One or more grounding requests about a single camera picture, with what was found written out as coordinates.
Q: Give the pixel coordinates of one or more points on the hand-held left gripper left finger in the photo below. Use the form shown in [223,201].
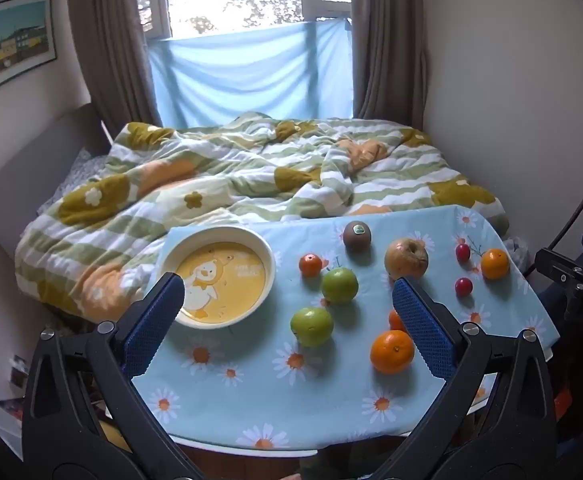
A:
[154,330]

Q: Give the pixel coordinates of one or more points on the green apple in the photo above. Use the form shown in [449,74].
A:
[312,326]
[340,285]

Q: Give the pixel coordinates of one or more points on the framed wall picture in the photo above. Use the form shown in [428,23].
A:
[11,45]

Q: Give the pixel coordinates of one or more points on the blue daisy print tablecloth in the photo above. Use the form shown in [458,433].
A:
[271,390]

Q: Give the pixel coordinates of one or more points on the green striped flower blanket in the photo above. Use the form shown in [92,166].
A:
[231,180]

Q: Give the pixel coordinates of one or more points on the small orange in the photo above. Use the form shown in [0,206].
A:
[311,265]
[395,321]

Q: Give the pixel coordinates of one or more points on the red orange object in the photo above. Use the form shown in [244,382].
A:
[564,402]

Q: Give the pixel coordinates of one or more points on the large orange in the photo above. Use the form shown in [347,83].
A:
[392,352]

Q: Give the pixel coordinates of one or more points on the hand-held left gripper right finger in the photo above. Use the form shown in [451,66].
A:
[424,330]

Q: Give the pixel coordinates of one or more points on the brown kiwi with sticker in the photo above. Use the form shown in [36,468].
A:
[357,236]

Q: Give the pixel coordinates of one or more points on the yellow duck print bowl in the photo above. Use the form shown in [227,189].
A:
[231,280]

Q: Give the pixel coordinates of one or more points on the grey bed headboard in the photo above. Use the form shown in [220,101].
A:
[26,170]

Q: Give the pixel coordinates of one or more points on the red cherry tomato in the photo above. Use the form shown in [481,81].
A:
[464,286]
[463,252]

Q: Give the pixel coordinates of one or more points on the medium orange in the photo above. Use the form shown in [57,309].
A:
[495,264]

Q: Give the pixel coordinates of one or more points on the wrinkled apple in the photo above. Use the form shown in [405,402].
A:
[405,258]

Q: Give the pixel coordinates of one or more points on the light blue window cloth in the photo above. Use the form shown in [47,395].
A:
[251,75]

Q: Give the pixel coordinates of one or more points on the grey floral bed sheet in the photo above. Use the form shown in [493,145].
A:
[78,170]

